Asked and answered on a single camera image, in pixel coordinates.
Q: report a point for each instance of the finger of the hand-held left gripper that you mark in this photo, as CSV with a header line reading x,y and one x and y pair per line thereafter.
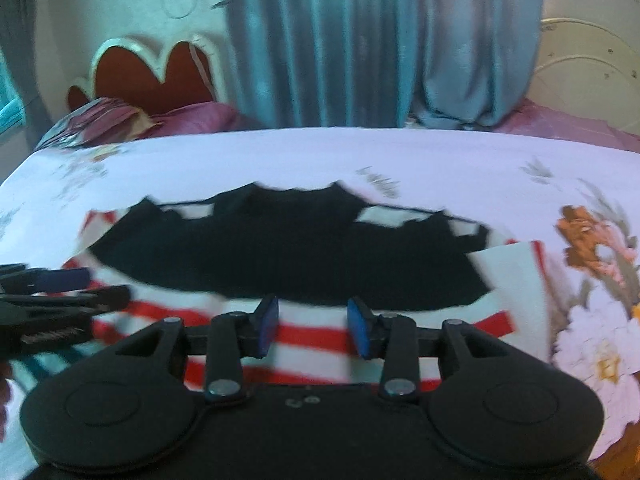
x,y
65,278
107,297

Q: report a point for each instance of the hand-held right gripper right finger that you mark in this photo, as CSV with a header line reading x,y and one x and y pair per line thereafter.
x,y
360,330

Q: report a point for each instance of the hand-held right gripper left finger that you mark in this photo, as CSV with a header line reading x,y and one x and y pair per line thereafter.
x,y
267,325

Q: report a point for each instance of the striped knit sweater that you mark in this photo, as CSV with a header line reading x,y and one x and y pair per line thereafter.
x,y
300,250

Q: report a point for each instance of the floral bedsheet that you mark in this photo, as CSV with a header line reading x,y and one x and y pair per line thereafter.
x,y
450,175

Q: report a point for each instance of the window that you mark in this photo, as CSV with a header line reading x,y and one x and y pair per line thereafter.
x,y
10,105

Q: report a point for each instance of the purple pillow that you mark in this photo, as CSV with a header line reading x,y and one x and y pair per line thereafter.
x,y
200,116

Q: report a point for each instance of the heart-shaped red headboard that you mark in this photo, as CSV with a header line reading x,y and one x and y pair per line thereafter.
x,y
135,75

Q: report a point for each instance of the grey side curtain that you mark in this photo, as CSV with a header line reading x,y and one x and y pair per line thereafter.
x,y
22,35

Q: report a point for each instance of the teal curtain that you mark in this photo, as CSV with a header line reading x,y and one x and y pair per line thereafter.
x,y
320,45

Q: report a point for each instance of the lilac grey curtain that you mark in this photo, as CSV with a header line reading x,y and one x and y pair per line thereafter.
x,y
475,45

